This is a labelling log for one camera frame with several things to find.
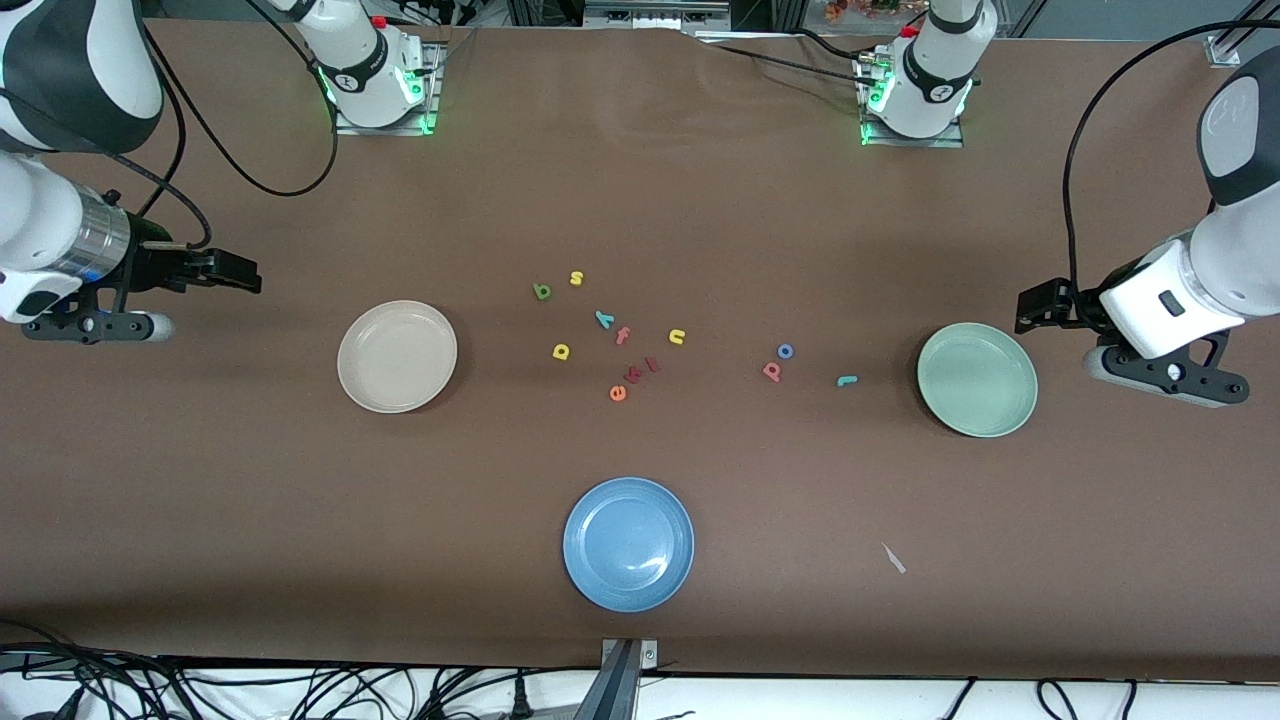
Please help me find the pale green round plate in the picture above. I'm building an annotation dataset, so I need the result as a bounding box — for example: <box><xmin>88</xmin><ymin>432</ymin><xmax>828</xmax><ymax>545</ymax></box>
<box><xmin>916</xmin><ymin>322</ymin><xmax>1039</xmax><ymax>439</ymax></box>

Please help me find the beige round plate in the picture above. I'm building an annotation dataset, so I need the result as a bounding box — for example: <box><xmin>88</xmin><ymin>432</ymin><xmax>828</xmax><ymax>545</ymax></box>
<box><xmin>336</xmin><ymin>300</ymin><xmax>459</xmax><ymax>415</ymax></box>

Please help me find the brown table cover sheet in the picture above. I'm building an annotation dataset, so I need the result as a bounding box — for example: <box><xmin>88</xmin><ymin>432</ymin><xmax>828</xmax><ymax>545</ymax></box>
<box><xmin>0</xmin><ymin>18</ymin><xmax>1280</xmax><ymax>683</ymax></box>

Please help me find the blue round plate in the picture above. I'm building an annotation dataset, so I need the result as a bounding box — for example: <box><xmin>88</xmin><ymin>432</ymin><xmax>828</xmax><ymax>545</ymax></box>
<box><xmin>562</xmin><ymin>476</ymin><xmax>696</xmax><ymax>613</ymax></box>

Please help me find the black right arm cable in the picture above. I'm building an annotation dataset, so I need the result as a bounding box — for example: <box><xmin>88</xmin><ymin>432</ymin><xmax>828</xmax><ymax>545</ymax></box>
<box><xmin>0</xmin><ymin>0</ymin><xmax>341</xmax><ymax>251</ymax></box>

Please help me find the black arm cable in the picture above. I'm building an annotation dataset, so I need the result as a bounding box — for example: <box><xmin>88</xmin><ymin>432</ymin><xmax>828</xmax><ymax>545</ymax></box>
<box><xmin>1061</xmin><ymin>20</ymin><xmax>1280</xmax><ymax>301</ymax></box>
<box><xmin>0</xmin><ymin>0</ymin><xmax>341</xmax><ymax>251</ymax></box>

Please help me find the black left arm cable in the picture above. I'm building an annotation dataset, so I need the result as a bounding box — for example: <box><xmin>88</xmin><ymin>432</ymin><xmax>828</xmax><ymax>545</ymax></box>
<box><xmin>1061</xmin><ymin>20</ymin><xmax>1280</xmax><ymax>301</ymax></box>

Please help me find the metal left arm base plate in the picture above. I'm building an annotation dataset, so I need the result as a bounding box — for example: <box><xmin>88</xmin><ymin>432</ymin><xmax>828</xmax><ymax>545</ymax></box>
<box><xmin>858</xmin><ymin>55</ymin><xmax>967</xmax><ymax>150</ymax></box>

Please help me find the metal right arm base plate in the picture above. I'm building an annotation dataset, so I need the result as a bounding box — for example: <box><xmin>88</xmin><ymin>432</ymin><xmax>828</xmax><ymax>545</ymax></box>
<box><xmin>333</xmin><ymin>40</ymin><xmax>443</xmax><ymax>137</ymax></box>

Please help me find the black cable across table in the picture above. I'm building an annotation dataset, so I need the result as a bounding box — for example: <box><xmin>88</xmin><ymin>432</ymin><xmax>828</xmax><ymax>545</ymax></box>
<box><xmin>695</xmin><ymin>28</ymin><xmax>881</xmax><ymax>91</ymax></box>

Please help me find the aluminium frame bar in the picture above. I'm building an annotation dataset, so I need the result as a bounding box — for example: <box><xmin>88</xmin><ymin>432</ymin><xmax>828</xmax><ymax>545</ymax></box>
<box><xmin>585</xmin><ymin>0</ymin><xmax>731</xmax><ymax>31</ymax></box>

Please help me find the metal table edge bracket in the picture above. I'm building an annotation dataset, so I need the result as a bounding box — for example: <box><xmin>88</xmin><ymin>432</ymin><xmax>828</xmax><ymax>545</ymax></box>
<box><xmin>575</xmin><ymin>638</ymin><xmax>659</xmax><ymax>720</ymax></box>

